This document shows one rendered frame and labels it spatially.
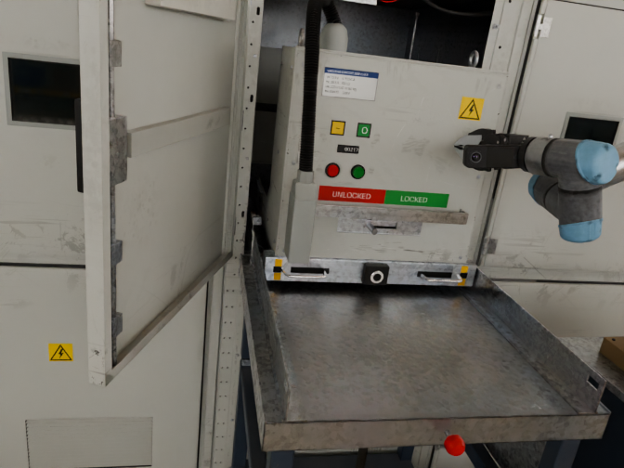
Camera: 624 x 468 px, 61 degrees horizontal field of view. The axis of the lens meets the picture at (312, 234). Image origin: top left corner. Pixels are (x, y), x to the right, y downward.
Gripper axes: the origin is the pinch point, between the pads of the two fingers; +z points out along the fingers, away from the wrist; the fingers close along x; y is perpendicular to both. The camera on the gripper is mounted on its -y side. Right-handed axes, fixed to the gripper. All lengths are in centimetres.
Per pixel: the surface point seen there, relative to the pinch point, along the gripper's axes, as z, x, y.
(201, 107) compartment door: 21, 7, -53
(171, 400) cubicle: 48, -77, -55
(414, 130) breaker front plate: 4.3, 3.3, -9.0
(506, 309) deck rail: -14.2, -35.9, 6.6
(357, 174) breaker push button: 8.6, -6.8, -21.2
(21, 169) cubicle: 51, -9, -88
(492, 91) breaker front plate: -2.3, 12.5, 7.3
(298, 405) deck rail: -24, -39, -52
